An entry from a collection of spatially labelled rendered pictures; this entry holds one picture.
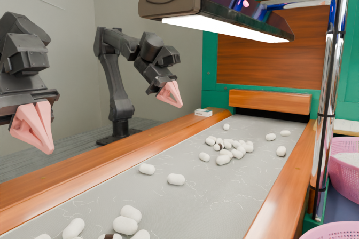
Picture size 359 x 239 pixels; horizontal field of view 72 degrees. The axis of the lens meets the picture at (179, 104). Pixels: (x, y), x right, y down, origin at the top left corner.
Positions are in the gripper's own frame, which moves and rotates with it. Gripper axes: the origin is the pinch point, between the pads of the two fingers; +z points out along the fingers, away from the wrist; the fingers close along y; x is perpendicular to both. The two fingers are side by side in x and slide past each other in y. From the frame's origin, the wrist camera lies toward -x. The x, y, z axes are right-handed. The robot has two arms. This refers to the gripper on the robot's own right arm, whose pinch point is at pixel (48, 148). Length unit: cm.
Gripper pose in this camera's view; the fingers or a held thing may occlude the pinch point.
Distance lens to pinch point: 43.5
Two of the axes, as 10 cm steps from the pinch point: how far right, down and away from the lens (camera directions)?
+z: 6.3, 7.2, -2.9
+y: 5.5, -1.6, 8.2
